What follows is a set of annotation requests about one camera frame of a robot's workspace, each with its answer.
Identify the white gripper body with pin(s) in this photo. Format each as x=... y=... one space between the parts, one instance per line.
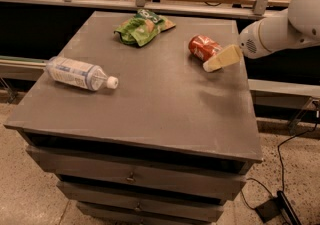
x=248 y=43

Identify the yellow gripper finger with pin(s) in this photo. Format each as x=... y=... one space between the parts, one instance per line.
x=229 y=55

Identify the red coke can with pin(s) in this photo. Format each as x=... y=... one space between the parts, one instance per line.
x=203 y=47

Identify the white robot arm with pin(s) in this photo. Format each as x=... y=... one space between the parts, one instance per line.
x=296 y=27

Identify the clear blue-label plastic bottle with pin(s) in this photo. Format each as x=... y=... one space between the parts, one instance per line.
x=79 y=74

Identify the green chip bag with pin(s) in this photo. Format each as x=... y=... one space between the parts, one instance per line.
x=143 y=27

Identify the grey drawer cabinet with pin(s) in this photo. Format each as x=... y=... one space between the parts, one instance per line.
x=166 y=112

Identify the top grey drawer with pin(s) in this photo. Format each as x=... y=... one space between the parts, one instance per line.
x=80 y=164

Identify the grey drawer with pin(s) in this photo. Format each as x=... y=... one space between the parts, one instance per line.
x=124 y=215
x=138 y=202
x=80 y=164

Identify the middle grey drawer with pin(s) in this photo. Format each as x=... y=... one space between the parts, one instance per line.
x=138 y=202

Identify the black floor power box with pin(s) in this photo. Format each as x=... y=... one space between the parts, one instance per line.
x=276 y=206

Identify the bottom grey drawer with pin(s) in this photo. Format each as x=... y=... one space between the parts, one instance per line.
x=124 y=215

